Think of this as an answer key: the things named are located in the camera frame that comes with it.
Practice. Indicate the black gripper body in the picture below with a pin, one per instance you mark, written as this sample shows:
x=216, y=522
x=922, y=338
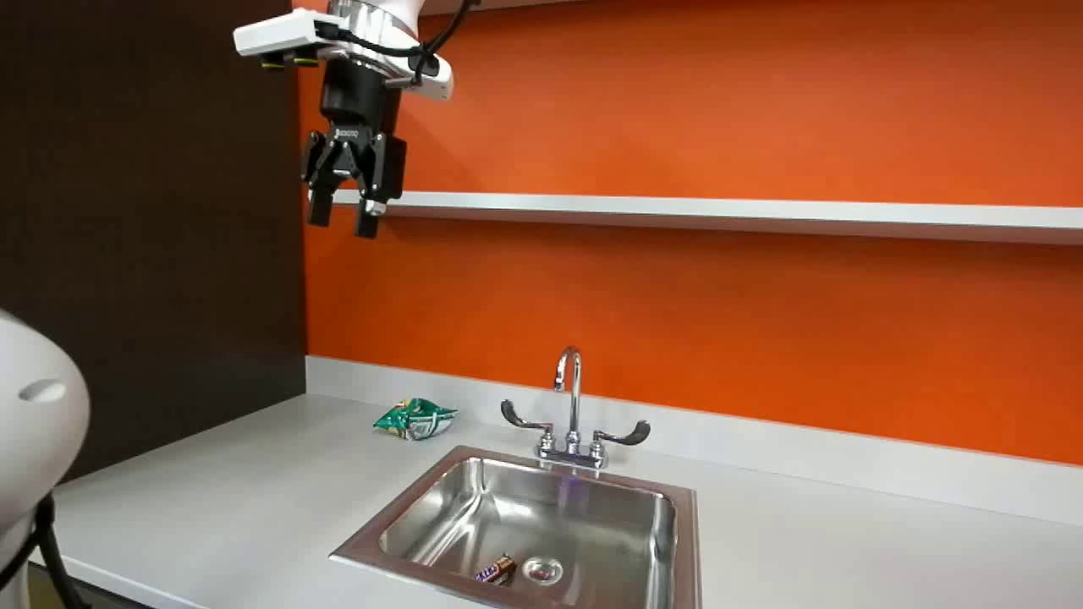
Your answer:
x=360, y=112

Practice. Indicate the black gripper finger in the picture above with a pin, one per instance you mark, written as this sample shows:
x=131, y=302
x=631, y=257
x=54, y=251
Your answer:
x=324, y=201
x=370, y=214

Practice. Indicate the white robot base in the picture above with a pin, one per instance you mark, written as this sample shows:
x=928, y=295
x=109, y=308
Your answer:
x=35, y=428

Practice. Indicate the green snack packet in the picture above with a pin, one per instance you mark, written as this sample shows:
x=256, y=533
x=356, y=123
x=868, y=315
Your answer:
x=414, y=419

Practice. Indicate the chrome sink faucet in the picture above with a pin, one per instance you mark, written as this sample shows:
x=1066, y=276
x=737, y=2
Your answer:
x=571, y=406

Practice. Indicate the stainless steel sink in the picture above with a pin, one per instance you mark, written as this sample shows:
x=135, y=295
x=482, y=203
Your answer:
x=588, y=512

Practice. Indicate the round sink drain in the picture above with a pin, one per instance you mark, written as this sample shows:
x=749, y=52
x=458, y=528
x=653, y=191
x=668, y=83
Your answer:
x=544, y=571

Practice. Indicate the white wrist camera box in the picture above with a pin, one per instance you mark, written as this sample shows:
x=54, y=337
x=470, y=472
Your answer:
x=282, y=34

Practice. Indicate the white wall shelf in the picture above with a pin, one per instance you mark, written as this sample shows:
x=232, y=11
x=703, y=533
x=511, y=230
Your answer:
x=723, y=212

